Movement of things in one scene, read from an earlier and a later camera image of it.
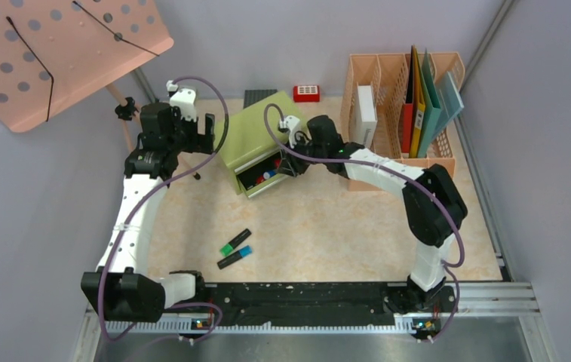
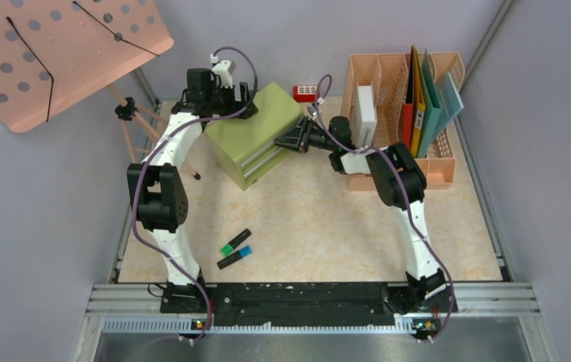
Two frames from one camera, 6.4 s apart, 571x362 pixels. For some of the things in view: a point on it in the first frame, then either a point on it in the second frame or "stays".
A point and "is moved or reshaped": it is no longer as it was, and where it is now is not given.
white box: x=366 y=120 stays
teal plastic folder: x=432 y=106 stays
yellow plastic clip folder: x=419 y=106 stays
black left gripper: x=199 y=142 to x=252 y=109
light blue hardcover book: x=450 y=102 stays
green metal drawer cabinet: x=250 y=141 is moved or reshaped
